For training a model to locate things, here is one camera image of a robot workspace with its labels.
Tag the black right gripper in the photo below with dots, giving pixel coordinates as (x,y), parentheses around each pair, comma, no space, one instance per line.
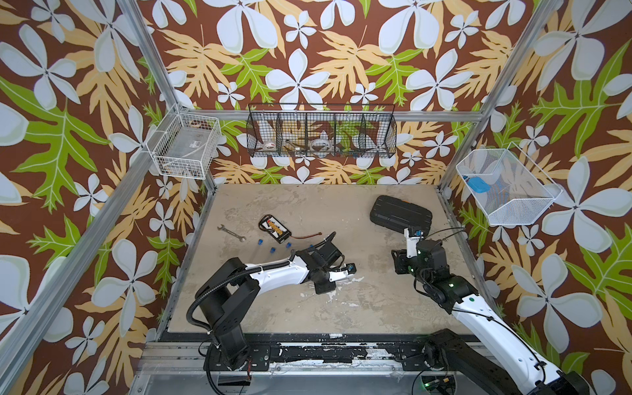
(399,260)

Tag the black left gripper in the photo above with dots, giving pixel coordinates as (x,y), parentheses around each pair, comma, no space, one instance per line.
(324,287)

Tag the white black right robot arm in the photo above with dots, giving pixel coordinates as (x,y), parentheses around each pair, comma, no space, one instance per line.
(515,367)

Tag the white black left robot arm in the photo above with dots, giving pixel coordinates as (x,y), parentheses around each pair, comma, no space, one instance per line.
(222,302)

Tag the black battery charging board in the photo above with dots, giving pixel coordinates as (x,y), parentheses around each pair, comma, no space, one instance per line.
(273,227)

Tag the black plastic case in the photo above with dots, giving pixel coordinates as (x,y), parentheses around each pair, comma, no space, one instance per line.
(398,215)

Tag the silver open-end wrench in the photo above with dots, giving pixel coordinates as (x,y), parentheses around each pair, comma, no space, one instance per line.
(222,228)

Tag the blue object in basket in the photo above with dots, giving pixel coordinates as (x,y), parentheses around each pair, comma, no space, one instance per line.
(478,185)

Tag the white mesh basket right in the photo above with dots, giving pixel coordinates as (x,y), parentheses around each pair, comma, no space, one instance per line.
(521,191)

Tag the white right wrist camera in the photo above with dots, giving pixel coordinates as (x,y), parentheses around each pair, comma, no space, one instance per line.
(413,235)

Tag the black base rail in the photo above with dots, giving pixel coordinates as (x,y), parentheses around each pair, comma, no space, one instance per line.
(192,353)

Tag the black wire basket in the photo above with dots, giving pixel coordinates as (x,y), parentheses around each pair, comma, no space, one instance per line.
(303,129)

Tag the white wire basket left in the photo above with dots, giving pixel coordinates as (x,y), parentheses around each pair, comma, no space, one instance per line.
(184,144)

